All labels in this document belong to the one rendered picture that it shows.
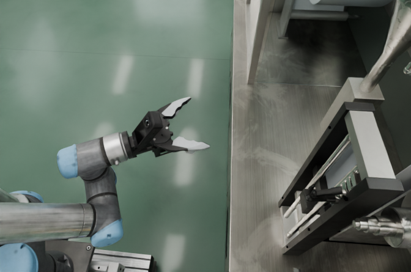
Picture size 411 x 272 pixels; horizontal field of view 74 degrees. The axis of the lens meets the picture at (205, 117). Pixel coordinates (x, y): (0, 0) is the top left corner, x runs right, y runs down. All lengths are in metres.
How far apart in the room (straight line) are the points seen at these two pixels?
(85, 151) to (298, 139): 0.77
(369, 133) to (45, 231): 0.62
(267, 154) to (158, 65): 1.81
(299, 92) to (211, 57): 1.55
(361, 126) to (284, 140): 0.61
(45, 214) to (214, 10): 2.95
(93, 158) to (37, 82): 2.24
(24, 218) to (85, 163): 0.16
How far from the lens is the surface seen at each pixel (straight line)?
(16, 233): 0.65
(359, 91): 0.98
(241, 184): 1.00
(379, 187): 0.47
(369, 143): 0.51
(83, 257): 1.09
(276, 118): 1.16
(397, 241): 0.58
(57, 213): 0.67
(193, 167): 2.01
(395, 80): 1.31
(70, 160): 0.70
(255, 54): 1.14
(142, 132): 0.66
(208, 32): 3.00
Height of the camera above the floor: 1.82
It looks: 55 degrees down
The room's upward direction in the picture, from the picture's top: straight up
